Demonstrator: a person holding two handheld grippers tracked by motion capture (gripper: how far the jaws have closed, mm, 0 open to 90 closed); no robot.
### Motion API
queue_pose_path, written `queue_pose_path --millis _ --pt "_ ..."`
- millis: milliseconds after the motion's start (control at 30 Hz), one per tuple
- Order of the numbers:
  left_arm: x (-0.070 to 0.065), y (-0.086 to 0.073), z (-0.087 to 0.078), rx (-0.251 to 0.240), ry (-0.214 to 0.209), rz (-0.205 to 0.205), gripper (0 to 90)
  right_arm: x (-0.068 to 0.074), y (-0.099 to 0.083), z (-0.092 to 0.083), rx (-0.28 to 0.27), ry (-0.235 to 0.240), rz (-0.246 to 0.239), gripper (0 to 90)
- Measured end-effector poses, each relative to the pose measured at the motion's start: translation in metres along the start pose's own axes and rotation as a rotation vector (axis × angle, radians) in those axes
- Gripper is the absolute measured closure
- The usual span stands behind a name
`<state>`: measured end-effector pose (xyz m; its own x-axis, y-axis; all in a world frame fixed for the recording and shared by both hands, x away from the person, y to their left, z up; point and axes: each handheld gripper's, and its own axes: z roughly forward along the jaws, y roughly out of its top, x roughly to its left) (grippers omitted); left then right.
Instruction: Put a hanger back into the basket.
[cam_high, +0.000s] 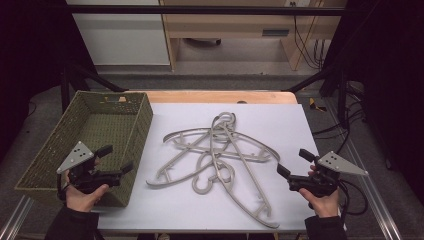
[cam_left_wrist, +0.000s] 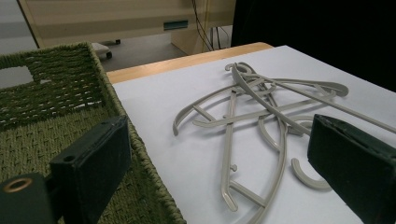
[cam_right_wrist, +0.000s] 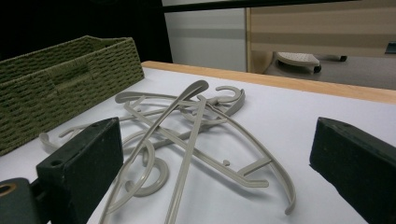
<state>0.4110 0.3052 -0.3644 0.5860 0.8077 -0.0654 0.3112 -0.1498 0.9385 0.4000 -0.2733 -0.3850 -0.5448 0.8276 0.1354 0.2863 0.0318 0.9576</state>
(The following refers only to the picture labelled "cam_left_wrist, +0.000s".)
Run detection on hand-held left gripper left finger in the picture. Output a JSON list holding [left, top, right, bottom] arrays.
[[49, 115, 133, 224]]

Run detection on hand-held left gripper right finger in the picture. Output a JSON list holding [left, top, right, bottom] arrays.
[[307, 113, 396, 224]]

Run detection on green woven basket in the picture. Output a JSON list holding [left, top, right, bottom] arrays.
[[0, 41, 188, 224]]

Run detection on grey plastic hanger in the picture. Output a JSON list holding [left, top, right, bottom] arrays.
[[219, 87, 332, 224], [172, 62, 349, 137], [230, 62, 396, 138]]

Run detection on white table sheet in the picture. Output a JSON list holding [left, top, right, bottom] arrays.
[[112, 45, 396, 224]]

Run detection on office chair base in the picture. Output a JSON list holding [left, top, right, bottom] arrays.
[[91, 38, 122, 60]]

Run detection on light wooden cabinet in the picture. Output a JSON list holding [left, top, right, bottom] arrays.
[[17, 0, 237, 56]]

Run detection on black curtain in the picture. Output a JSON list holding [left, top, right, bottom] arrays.
[[231, 0, 396, 93]]

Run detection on black cables under desk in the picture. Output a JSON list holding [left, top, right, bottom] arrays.
[[190, 0, 232, 51]]

